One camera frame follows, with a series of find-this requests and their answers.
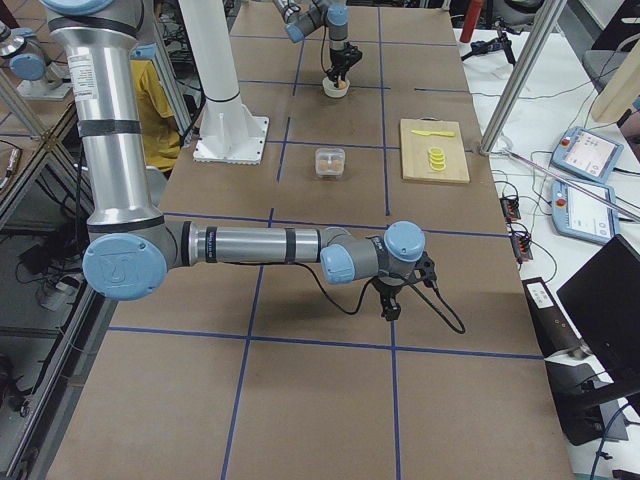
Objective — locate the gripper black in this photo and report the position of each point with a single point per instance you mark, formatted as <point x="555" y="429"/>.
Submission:
<point x="387" y="288"/>
<point x="339" y="58"/>

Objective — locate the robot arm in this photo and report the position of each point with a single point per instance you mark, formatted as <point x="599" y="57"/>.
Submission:
<point x="333" y="17"/>
<point x="132" y="247"/>

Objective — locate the clear plastic egg box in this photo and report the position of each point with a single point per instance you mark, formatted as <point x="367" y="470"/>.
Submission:
<point x="331" y="153"/>

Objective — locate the black brown box device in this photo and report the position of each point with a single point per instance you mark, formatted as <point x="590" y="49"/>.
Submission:
<point x="554" y="333"/>

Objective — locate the white bowl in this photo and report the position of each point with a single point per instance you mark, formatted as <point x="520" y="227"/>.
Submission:
<point x="331" y="91"/>

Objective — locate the yellow plastic knife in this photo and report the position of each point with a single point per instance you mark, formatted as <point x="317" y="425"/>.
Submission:
<point x="426" y="133"/>

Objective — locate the wooden cutting board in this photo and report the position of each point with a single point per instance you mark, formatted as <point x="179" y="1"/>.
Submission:
<point x="414" y="152"/>

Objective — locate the yellow lemon slices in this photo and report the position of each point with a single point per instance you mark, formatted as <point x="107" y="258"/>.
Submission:
<point x="437" y="159"/>

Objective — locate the black tripod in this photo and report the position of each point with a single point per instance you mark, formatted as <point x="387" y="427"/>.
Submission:
<point x="500" y="43"/>

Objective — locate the person in yellow shirt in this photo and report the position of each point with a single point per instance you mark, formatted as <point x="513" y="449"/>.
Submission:
<point x="161" y="139"/>

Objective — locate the teach pendant near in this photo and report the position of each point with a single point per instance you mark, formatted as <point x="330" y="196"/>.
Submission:
<point x="578" y="216"/>

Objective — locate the teach pendant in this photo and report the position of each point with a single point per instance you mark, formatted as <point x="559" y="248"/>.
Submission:
<point x="578" y="216"/>
<point x="586" y="154"/>

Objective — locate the black laptop monitor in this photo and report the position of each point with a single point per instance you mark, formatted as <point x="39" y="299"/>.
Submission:
<point x="602" y="301"/>

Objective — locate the teach pendant far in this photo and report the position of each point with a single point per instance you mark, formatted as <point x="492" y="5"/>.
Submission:
<point x="586" y="154"/>

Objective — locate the grey office chair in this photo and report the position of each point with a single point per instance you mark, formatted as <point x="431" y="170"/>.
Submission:
<point x="615" y="42"/>

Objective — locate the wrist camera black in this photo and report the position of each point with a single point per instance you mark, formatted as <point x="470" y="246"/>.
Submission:
<point x="355" y="55"/>
<point x="427" y="273"/>

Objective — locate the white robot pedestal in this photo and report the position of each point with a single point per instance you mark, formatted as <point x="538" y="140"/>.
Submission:
<point x="228" y="131"/>

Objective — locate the aluminium frame post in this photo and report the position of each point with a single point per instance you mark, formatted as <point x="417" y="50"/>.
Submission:
<point x="544" y="23"/>

